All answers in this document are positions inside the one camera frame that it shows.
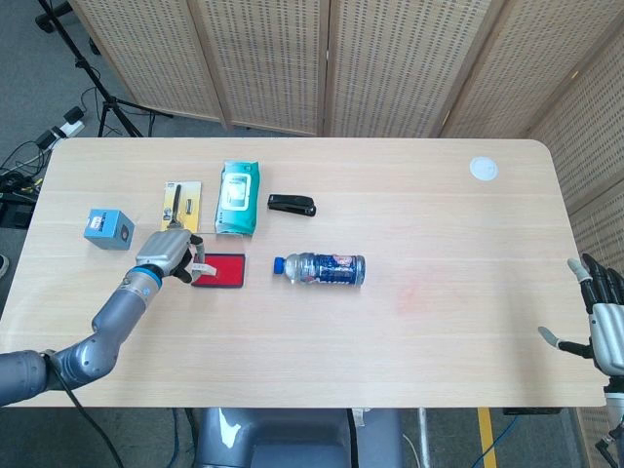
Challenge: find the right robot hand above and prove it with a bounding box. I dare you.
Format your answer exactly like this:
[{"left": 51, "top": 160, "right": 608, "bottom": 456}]
[{"left": 537, "top": 253, "right": 624, "bottom": 375}]

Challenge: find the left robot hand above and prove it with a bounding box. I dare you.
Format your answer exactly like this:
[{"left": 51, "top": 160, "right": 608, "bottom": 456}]
[{"left": 135, "top": 230, "right": 206, "bottom": 285}]

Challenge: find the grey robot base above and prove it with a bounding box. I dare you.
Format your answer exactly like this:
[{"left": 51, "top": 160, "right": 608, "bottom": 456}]
[{"left": 194, "top": 407, "right": 406, "bottom": 468}]

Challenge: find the red ink pad black tray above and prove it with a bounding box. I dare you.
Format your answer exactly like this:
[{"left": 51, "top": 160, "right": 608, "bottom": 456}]
[{"left": 190, "top": 252, "right": 248, "bottom": 291}]

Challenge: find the razor on yellow card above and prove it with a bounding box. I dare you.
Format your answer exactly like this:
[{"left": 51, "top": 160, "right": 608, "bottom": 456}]
[{"left": 160, "top": 180, "right": 204, "bottom": 233}]

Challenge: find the blue cardboard box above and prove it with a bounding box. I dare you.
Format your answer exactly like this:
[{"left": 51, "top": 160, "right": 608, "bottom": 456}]
[{"left": 83, "top": 209, "right": 136, "bottom": 251}]

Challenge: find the green wet wipes pack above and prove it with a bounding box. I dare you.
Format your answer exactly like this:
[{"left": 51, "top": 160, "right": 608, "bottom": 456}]
[{"left": 214, "top": 160, "right": 261, "bottom": 237}]

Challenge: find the black stapler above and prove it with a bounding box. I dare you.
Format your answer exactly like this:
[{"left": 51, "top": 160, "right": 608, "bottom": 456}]
[{"left": 266, "top": 193, "right": 317, "bottom": 217}]

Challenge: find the black tripod stand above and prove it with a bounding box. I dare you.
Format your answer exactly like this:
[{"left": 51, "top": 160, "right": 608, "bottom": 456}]
[{"left": 36, "top": 0, "right": 172, "bottom": 138}]

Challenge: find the white power strip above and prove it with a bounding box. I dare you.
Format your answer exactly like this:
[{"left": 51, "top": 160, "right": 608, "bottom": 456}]
[{"left": 36, "top": 107, "right": 87, "bottom": 150}]

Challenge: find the blue label drink bottle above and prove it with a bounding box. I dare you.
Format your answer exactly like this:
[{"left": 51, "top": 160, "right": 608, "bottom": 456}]
[{"left": 272, "top": 252, "right": 367, "bottom": 289}]

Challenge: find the white round table grommet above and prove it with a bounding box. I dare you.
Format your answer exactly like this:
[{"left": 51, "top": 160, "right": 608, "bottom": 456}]
[{"left": 469, "top": 156, "right": 500, "bottom": 182}]

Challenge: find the woven wooden folding screen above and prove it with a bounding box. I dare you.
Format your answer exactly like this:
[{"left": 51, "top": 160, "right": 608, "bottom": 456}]
[{"left": 67, "top": 0, "right": 624, "bottom": 468}]

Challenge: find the blue floor cable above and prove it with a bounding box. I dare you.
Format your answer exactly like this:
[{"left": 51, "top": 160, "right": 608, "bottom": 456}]
[{"left": 467, "top": 418, "right": 518, "bottom": 468}]

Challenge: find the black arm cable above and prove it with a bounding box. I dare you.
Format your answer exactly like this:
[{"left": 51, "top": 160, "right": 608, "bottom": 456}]
[{"left": 43, "top": 350, "right": 129, "bottom": 468}]

